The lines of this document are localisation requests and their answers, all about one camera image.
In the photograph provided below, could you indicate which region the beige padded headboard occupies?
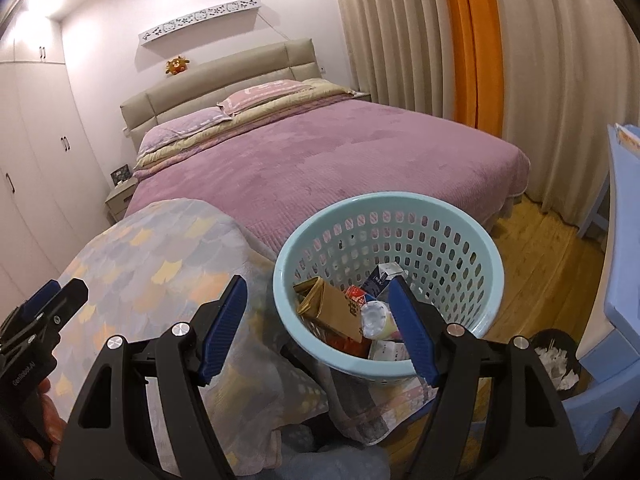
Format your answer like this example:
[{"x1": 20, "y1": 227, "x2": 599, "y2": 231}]
[{"x1": 119, "y1": 37, "x2": 322, "y2": 155}]

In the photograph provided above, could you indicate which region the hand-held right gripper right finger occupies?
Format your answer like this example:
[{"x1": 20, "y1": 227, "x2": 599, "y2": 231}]
[{"x1": 387, "y1": 276, "x2": 586, "y2": 480}]

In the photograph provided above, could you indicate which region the orange curtain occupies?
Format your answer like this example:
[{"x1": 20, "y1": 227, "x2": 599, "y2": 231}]
[{"x1": 439, "y1": 0, "x2": 504, "y2": 137}]

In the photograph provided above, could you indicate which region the white wardrobe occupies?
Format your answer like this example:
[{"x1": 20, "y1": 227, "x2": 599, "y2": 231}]
[{"x1": 0, "y1": 0, "x2": 114, "y2": 307}]

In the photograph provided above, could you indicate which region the black mesh waste bin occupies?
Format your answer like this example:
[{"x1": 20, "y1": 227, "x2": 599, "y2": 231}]
[{"x1": 529, "y1": 329, "x2": 584, "y2": 402}]

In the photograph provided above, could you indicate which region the red packet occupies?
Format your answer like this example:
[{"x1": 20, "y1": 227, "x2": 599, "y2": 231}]
[{"x1": 344, "y1": 285, "x2": 372, "y2": 313}]

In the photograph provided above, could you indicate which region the book with orange edge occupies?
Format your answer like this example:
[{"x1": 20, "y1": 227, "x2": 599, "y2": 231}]
[{"x1": 613, "y1": 122, "x2": 640, "y2": 152}]

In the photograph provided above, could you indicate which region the person's left hand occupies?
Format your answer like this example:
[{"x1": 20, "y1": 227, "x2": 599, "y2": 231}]
[{"x1": 22, "y1": 377, "x2": 68, "y2": 461}]

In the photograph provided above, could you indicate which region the light blue perforated plastic basket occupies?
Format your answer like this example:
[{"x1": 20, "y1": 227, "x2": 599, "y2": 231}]
[{"x1": 272, "y1": 191, "x2": 505, "y2": 392}]

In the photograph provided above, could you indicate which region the pastel patterned blanket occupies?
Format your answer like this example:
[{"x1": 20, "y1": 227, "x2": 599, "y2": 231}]
[{"x1": 46, "y1": 199, "x2": 442, "y2": 480}]

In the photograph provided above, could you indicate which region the brown cardboard box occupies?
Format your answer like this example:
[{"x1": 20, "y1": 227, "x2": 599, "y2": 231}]
[{"x1": 293, "y1": 278, "x2": 367, "y2": 345}]

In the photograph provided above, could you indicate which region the bed with purple cover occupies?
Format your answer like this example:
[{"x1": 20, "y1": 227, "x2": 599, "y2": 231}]
[{"x1": 122, "y1": 97, "x2": 532, "y2": 257}]

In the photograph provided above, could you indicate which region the pile of white tissues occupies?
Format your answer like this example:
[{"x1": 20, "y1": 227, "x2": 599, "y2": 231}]
[{"x1": 535, "y1": 345, "x2": 579, "y2": 392}]

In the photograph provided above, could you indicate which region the pink pillow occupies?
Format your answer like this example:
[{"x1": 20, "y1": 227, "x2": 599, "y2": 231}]
[{"x1": 216, "y1": 80, "x2": 304, "y2": 117}]

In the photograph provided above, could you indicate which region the beige pleated curtain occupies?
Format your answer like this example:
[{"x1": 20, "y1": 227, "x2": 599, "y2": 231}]
[
  {"x1": 330, "y1": 0, "x2": 459, "y2": 124},
  {"x1": 492, "y1": 0, "x2": 640, "y2": 227}
]

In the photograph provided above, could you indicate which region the light blue fuzzy cloth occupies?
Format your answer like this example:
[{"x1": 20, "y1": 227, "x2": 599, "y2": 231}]
[{"x1": 277, "y1": 424, "x2": 392, "y2": 480}]

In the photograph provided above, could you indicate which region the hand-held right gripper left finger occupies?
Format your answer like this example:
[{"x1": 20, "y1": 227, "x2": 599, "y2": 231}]
[{"x1": 52, "y1": 275, "x2": 249, "y2": 480}]

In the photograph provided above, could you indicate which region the blue white carton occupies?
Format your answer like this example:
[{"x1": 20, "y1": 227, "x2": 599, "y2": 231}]
[{"x1": 361, "y1": 264, "x2": 405, "y2": 303}]

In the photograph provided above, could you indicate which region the beige folded quilt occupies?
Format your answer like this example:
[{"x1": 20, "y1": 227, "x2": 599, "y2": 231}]
[{"x1": 133, "y1": 78, "x2": 359, "y2": 172}]

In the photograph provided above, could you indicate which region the white packet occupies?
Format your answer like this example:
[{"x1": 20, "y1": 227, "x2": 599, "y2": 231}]
[{"x1": 369, "y1": 339, "x2": 412, "y2": 362}]

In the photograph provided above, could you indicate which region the light blue desk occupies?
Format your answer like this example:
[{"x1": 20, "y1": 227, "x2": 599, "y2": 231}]
[{"x1": 564, "y1": 122, "x2": 640, "y2": 458}]

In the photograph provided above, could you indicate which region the purple pillow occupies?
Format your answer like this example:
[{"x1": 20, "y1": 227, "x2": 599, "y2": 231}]
[{"x1": 136, "y1": 107, "x2": 234, "y2": 157}]

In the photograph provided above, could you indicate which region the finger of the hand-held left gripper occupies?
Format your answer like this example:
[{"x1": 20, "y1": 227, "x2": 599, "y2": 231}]
[
  {"x1": 35, "y1": 277, "x2": 89, "y2": 341},
  {"x1": 20, "y1": 279, "x2": 62, "y2": 317}
]

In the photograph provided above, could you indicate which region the white patterned wall shelf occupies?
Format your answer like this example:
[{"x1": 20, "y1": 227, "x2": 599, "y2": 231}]
[{"x1": 138, "y1": 0, "x2": 262, "y2": 47}]

